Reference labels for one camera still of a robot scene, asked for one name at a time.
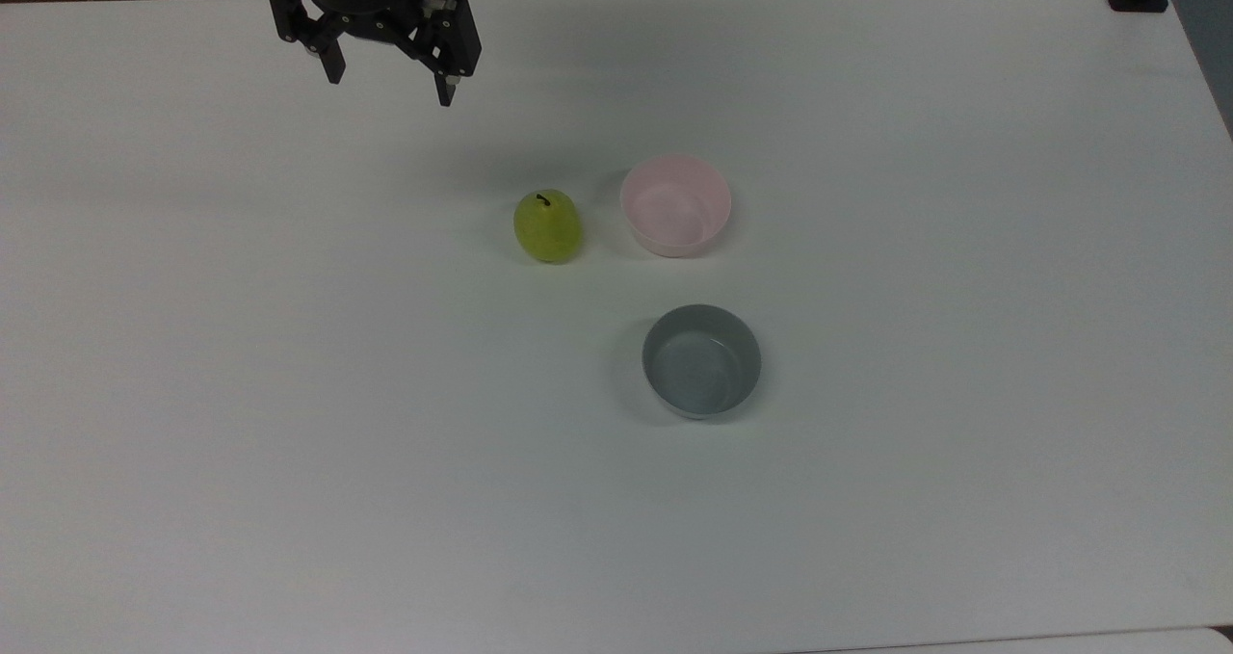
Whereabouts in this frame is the pink plastic bowl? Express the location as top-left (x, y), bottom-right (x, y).
top-left (619, 152), bottom-right (733, 259)

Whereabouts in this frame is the grey plastic bowl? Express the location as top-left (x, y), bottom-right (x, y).
top-left (642, 303), bottom-right (763, 421)

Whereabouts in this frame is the green pear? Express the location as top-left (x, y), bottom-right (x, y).
top-left (512, 189), bottom-right (584, 265)

